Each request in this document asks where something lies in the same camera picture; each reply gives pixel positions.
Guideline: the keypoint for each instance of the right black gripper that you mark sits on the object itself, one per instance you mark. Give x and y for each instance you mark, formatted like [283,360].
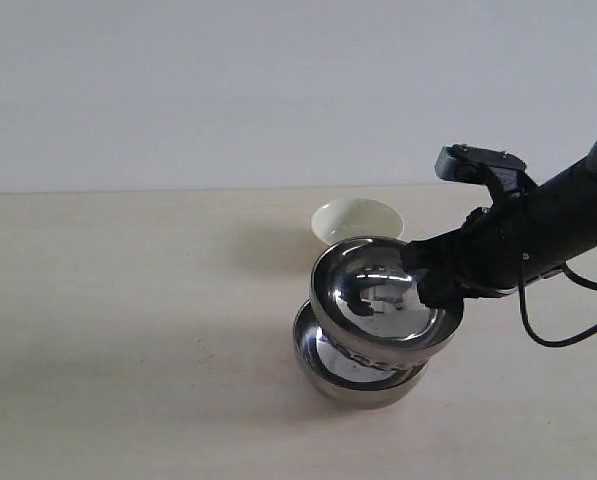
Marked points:
[489,254]

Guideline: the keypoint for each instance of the ribbed stainless steel bowl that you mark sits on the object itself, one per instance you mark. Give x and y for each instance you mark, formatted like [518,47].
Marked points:
[367,301]

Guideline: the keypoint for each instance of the cream ceramic floral bowl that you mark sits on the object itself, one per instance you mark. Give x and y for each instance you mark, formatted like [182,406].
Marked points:
[344,218]

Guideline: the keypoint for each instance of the smooth stainless steel bowl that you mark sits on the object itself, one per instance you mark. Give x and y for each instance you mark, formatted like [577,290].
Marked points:
[340,379]

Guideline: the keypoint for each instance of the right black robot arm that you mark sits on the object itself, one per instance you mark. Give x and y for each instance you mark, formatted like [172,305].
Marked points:
[530,231]

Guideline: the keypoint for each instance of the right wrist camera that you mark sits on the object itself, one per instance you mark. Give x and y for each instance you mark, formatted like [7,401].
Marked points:
[502,173]

